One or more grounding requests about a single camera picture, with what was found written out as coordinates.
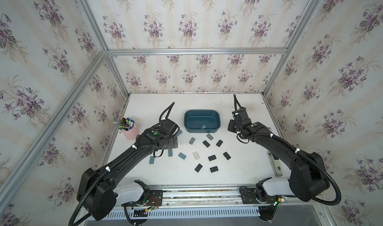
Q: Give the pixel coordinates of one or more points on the black eraser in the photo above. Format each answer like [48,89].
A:
[211,158]
[227,156]
[219,143]
[198,168]
[206,144]
[213,169]

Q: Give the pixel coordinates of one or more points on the white eraser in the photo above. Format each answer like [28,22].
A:
[196,156]

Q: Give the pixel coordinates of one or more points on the pink pen cup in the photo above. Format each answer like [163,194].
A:
[128,128]

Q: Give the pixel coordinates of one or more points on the grey eraser by box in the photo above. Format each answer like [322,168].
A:
[210,137]

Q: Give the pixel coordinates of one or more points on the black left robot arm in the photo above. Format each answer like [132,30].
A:
[96,197]

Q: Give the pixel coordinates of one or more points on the teal plastic storage box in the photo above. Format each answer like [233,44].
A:
[194,119]

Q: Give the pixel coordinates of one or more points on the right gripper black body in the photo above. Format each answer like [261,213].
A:
[233,127]

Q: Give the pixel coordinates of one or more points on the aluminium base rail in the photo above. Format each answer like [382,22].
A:
[217,201]

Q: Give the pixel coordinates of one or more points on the coloured highlighter pack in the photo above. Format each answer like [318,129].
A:
[275,164]

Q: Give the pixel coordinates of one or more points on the aluminium frame horizontal rail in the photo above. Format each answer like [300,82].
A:
[196,51]

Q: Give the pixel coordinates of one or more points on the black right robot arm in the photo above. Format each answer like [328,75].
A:
[308,180]

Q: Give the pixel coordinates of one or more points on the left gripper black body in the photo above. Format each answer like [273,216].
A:
[172,143]

